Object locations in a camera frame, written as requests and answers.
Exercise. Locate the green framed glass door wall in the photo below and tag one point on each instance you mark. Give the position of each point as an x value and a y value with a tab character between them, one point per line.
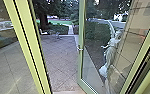
27	40

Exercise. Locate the white outdoor chair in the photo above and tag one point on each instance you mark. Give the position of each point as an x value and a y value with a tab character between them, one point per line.
43	32

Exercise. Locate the small metal outdoor table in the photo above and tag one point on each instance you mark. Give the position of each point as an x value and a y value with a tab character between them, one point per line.
56	34

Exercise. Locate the green garden shrubs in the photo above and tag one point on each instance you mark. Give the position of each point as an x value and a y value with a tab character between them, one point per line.
97	33

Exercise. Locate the white garden statue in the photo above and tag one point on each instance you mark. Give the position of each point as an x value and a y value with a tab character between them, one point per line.
109	53

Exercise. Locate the low dark ground plants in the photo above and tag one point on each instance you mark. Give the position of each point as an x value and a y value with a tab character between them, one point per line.
59	28

